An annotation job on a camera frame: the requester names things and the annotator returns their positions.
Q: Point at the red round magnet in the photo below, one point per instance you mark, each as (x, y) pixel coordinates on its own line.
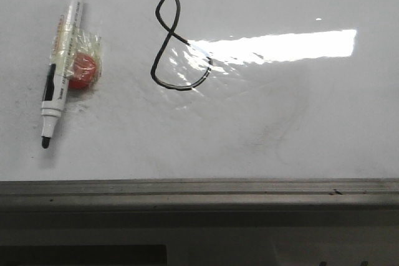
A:
(77, 55)

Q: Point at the white black whiteboard marker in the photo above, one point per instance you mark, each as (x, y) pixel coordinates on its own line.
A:
(56, 87)

